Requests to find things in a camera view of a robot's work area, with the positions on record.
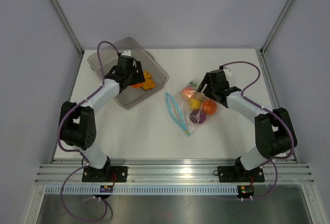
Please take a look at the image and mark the orange fake orange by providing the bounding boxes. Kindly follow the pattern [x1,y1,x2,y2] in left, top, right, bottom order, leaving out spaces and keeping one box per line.
[131,83,143,88]

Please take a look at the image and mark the yellow-orange fake pretzel cluster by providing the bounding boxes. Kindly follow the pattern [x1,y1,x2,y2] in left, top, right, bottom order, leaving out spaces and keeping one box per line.
[142,71,156,90]

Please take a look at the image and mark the clear grey plastic container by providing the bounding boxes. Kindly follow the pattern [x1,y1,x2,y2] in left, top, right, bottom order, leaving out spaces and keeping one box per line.
[88,37,169,109]

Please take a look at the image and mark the clear zip top bag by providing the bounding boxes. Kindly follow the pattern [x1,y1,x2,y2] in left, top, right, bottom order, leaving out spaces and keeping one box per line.
[165,83,219,135]

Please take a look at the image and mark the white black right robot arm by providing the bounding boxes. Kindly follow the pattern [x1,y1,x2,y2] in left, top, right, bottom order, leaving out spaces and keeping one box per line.
[197,68,297,181]

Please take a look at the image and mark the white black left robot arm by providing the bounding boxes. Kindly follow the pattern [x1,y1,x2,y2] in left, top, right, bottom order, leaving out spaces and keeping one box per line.
[57,53,145,182]

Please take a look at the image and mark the pink fake peach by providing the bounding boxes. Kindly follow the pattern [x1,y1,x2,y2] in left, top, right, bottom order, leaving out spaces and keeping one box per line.
[181,86,196,101]

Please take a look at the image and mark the red-orange fake pepper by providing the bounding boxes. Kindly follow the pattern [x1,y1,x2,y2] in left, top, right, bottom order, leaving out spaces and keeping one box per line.
[202,99,218,115]

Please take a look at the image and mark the purple fake fruit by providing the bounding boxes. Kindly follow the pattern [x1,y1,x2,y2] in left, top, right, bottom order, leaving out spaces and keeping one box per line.
[189,109,207,124]

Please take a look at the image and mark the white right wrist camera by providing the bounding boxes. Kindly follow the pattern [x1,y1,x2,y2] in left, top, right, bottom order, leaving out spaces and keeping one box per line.
[219,66,232,77]

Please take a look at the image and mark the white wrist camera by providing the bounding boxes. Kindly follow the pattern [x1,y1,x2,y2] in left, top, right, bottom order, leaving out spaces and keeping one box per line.
[219,66,232,77]
[121,50,133,57]

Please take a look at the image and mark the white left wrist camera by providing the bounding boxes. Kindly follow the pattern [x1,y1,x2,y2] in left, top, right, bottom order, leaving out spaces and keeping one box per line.
[121,50,133,57]

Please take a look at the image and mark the black right mount plate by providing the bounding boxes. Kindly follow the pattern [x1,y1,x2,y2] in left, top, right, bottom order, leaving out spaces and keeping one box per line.
[217,166,265,183]

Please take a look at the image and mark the black mount plate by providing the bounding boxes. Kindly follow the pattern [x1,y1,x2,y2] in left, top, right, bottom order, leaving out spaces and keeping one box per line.
[217,166,265,183]
[82,166,128,183]

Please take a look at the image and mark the black left mount plate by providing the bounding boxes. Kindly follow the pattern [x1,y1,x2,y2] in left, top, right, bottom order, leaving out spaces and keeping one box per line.
[82,166,128,183]

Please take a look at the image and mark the left aluminium frame post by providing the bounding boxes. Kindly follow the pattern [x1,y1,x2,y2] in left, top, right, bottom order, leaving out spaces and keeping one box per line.
[49,0,85,58]

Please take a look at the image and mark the aluminium frame post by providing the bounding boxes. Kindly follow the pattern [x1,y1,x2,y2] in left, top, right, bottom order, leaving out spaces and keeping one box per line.
[260,0,295,56]
[49,0,85,58]

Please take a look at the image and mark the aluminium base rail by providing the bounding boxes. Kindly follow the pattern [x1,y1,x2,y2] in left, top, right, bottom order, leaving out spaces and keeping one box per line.
[35,159,314,185]

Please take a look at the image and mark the right aluminium frame post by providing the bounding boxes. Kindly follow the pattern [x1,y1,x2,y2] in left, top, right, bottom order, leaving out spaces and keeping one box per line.
[260,0,295,56]

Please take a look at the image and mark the white slotted cable duct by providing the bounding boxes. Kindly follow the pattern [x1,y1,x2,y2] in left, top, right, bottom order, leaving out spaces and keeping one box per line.
[45,185,238,196]

